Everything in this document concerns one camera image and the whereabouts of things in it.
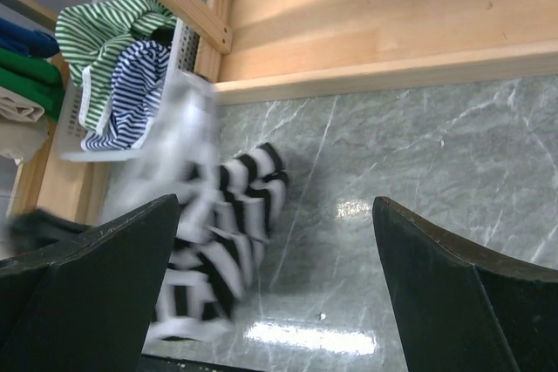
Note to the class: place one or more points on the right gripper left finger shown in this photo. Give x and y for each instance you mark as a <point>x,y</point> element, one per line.
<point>85,304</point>

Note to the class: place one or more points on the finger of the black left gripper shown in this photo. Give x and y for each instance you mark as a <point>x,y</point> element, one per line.
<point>38,228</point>

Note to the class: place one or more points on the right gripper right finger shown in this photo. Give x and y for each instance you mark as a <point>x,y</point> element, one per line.
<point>460,306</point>

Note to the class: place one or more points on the black white zebra garment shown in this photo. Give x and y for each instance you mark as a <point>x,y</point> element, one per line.
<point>227,210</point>

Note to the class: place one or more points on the blue white striped tank top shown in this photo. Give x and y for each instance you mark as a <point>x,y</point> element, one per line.
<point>136,88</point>

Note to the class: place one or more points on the green white striped tank top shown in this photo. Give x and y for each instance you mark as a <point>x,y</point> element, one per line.
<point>91,36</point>

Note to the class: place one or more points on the left wooden clothes rack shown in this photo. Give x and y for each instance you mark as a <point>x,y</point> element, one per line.
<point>74,191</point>

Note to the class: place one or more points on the wooden clothes rack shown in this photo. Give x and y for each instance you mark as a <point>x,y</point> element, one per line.
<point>74,191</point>
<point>257,50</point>

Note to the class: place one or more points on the beige cloth garment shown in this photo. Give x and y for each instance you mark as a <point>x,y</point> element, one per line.
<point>24,127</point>

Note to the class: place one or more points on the green garment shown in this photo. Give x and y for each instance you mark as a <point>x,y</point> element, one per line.
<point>35,79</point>

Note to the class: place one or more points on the blue folded garment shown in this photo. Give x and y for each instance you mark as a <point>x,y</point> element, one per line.
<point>29,43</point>

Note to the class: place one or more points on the white perforated plastic basket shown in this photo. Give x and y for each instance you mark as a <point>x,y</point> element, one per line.
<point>183,42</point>

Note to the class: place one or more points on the right wooden clothes rack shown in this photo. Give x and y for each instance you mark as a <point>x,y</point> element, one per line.
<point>257,50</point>

